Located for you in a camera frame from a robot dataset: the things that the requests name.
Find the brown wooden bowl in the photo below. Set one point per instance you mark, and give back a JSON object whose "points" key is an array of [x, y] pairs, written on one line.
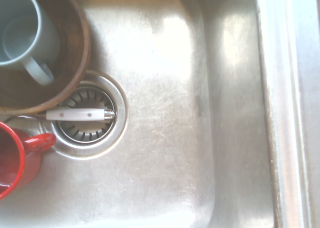
{"points": [[75, 37]]}

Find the stainless steel double sink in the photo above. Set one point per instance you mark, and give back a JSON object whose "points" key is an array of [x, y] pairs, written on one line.
{"points": [[162, 112]]}

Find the red enamel mug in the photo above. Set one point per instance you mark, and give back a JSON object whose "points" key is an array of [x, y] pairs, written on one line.
{"points": [[30, 163]]}

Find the grey ceramic mug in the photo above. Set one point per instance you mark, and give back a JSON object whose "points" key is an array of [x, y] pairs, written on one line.
{"points": [[47, 37]]}

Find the metal sink drain strainer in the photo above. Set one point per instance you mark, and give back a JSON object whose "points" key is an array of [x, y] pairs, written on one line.
{"points": [[120, 127]]}

